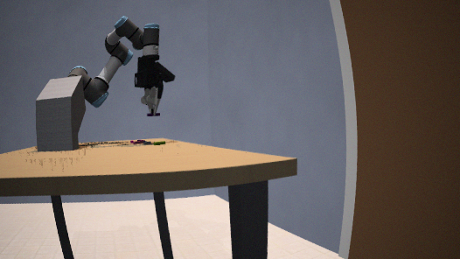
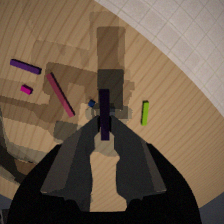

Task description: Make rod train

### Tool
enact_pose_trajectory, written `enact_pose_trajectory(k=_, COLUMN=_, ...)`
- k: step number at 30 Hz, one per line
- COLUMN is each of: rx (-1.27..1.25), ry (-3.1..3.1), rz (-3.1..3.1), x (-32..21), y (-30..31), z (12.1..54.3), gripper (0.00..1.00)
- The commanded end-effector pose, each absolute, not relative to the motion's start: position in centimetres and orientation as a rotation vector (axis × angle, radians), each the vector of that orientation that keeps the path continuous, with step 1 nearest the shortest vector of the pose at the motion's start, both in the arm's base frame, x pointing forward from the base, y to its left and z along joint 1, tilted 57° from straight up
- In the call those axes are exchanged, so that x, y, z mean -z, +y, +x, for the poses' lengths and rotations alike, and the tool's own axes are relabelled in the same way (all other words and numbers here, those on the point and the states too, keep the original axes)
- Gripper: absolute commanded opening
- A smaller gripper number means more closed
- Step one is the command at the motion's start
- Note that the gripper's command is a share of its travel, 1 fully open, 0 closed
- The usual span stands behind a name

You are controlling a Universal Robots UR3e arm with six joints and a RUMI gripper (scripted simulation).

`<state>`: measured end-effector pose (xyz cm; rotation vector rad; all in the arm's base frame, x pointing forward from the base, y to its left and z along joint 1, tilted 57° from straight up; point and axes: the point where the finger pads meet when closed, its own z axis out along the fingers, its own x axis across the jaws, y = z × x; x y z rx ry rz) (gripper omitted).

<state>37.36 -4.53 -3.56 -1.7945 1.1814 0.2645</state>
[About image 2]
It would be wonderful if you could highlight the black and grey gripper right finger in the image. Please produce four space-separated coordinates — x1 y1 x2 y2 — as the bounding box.
109 115 202 224

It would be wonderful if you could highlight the small magenta block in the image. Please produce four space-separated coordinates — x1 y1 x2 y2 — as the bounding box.
21 84 33 95

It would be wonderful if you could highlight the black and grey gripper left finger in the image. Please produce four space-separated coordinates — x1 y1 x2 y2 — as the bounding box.
6 115 101 224

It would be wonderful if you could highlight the pink rod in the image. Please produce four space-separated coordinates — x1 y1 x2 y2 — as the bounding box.
46 72 75 117

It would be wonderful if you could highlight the purple rod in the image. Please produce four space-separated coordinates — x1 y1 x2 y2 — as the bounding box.
99 89 109 141
10 59 42 75

